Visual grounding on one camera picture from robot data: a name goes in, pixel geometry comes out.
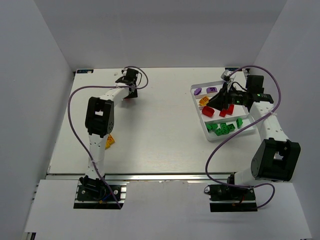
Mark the green lego under gripper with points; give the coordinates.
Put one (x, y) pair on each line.
(231, 127)

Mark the red half-round lego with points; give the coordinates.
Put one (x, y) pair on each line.
(208, 111)

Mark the green lego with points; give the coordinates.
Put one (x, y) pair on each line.
(219, 132)
(214, 126)
(231, 127)

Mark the green square lego brick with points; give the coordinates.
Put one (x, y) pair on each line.
(239, 122)

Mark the small red square lego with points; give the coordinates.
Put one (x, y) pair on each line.
(223, 113)

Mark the blue label sticker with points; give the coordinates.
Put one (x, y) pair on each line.
(84, 71)
(231, 69)

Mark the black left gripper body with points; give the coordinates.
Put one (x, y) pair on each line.
(130, 93)

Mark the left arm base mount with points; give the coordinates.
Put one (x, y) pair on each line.
(93, 194)

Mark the blue label sticker right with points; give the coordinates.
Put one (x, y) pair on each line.
(231, 69)

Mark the purple curved lego piece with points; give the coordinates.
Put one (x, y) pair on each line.
(197, 91)

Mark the yellow round lego piece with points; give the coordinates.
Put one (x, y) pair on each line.
(203, 101)

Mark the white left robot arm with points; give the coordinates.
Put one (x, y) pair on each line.
(100, 121)

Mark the small green lego brick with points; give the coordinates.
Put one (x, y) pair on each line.
(209, 127)

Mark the yellow lego brick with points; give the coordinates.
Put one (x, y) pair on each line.
(107, 147)

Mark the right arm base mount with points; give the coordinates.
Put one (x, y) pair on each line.
(227, 199)

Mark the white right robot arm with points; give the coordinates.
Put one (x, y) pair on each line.
(276, 158)

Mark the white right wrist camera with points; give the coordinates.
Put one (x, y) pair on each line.
(228, 78)

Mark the blue label sticker left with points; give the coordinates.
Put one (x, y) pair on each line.
(84, 71)

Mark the purple lego plate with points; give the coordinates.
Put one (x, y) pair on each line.
(210, 90)

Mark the red long lego brick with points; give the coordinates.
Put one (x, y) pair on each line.
(230, 109)

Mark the green thin lego plate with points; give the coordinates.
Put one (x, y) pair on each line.
(225, 129)

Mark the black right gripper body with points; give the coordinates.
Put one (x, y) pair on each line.
(227, 97)

